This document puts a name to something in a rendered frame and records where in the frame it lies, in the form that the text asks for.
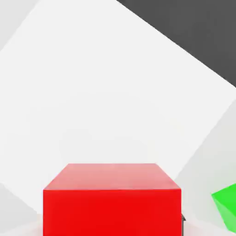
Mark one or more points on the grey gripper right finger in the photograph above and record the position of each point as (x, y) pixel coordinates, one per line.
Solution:
(183, 225)

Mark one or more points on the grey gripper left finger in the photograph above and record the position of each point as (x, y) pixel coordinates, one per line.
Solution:
(39, 227)

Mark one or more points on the small red cube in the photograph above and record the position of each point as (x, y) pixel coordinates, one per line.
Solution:
(112, 212)

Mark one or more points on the small green cube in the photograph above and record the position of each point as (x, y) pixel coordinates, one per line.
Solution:
(227, 202)

